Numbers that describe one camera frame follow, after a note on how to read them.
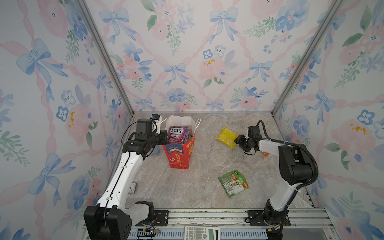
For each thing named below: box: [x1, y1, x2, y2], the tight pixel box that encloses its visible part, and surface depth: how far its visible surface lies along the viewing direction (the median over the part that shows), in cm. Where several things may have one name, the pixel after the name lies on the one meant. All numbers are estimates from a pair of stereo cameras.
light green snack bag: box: [218, 170, 250, 198], surface depth 87 cm
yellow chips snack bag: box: [215, 126, 240, 149], surface depth 105 cm
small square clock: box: [128, 182, 137, 194], surface depth 83 cm
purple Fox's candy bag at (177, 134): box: [168, 126, 189, 144], surface depth 82 cm
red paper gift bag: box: [160, 115, 201, 170], surface depth 85 cm
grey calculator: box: [184, 226, 221, 240], surface depth 70 cm
